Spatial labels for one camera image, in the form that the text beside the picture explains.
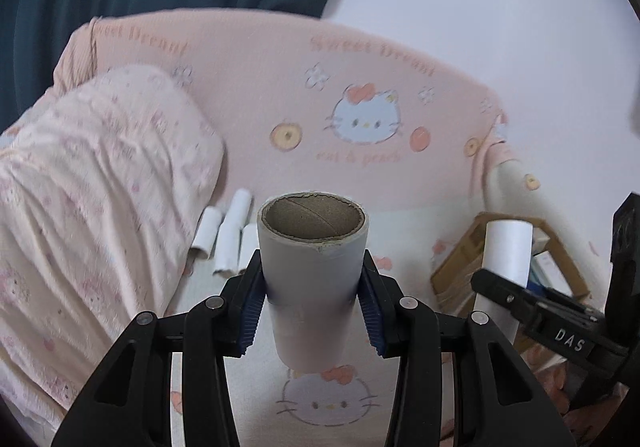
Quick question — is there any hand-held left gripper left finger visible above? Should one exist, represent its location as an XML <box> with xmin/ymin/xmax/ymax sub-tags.
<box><xmin>52</xmin><ymin>249</ymin><xmax>266</xmax><ymax>447</ymax></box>

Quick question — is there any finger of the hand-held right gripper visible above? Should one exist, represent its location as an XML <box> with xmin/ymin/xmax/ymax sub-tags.
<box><xmin>470</xmin><ymin>268</ymin><xmax>546</xmax><ymax>333</ymax></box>
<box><xmin>542</xmin><ymin>285</ymin><xmax>601</xmax><ymax>316</ymax></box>

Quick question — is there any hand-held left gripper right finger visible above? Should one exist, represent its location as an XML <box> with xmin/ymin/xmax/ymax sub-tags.
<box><xmin>357</xmin><ymin>249</ymin><xmax>576</xmax><ymax>447</ymax></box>

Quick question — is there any long slim white tube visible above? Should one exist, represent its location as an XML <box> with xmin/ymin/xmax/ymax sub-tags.
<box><xmin>474</xmin><ymin>219</ymin><xmax>533</xmax><ymax>343</ymax></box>

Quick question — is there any brown cardboard box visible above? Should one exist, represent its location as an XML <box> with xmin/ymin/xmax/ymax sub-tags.
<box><xmin>430</xmin><ymin>211</ymin><xmax>592</xmax><ymax>328</ymax></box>

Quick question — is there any large white cardboard tube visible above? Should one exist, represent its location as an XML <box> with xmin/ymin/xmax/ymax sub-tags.
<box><xmin>256</xmin><ymin>192</ymin><xmax>372</xmax><ymax>373</ymax></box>

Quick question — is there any pile of small paper tubes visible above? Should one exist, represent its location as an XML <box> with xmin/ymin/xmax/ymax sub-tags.
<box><xmin>192</xmin><ymin>188</ymin><xmax>258</xmax><ymax>276</ymax></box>

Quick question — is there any pink floral quilt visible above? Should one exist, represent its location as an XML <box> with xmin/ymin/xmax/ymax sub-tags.
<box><xmin>0</xmin><ymin>66</ymin><xmax>227</xmax><ymax>428</ymax></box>

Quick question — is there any pink cat print bed sheet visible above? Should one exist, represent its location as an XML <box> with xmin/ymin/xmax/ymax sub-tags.
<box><xmin>52</xmin><ymin>7</ymin><xmax>616</xmax><ymax>447</ymax></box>

